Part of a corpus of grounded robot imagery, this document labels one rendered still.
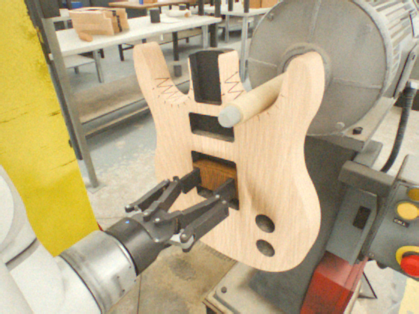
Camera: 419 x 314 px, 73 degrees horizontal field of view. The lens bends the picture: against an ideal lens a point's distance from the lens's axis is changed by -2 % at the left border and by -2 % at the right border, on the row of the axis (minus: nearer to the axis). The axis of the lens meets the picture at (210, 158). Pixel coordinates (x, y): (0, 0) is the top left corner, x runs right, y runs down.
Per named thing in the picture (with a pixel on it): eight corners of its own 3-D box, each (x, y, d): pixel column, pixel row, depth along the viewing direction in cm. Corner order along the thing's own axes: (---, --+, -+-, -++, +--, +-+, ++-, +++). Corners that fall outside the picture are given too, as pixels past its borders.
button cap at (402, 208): (396, 209, 49) (402, 196, 48) (415, 217, 48) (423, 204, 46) (393, 214, 49) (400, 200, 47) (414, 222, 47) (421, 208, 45)
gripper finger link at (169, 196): (154, 237, 43) (146, 235, 43) (183, 194, 52) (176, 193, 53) (149, 217, 41) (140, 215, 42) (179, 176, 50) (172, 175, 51)
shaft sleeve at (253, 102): (294, 63, 47) (308, 77, 46) (283, 78, 49) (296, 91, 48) (230, 97, 35) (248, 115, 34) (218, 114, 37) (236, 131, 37)
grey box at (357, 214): (339, 223, 99) (396, 65, 68) (371, 238, 94) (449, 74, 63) (323, 251, 89) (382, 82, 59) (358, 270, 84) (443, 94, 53)
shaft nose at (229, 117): (230, 102, 35) (244, 115, 35) (222, 114, 37) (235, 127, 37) (221, 107, 34) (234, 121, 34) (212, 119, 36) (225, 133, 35)
